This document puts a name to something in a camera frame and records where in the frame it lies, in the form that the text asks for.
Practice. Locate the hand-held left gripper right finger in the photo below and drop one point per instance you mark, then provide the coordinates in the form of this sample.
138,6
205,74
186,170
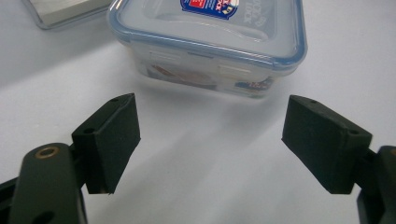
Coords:
323,146

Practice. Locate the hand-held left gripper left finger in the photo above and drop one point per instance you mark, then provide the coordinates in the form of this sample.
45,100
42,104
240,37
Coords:
106,146

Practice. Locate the clear plastic food container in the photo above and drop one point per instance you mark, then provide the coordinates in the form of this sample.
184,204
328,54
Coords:
211,46

